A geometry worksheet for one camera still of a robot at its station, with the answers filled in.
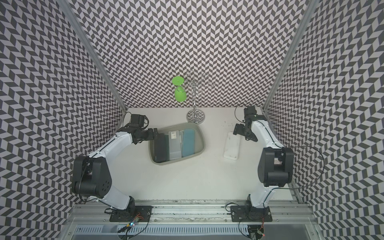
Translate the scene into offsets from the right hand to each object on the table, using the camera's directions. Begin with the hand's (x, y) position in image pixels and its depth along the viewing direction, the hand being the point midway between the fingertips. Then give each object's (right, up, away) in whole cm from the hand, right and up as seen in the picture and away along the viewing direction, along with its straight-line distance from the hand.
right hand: (243, 137), depth 89 cm
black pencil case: (-52, -7, +3) cm, 52 cm away
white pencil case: (-6, -7, +4) cm, 10 cm away
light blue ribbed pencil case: (-34, -5, +9) cm, 36 cm away
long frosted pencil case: (-43, -5, +5) cm, 43 cm away
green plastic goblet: (-40, +28, +9) cm, 50 cm away
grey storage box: (-26, -5, +9) cm, 28 cm away
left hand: (-57, +1, +2) cm, 57 cm away
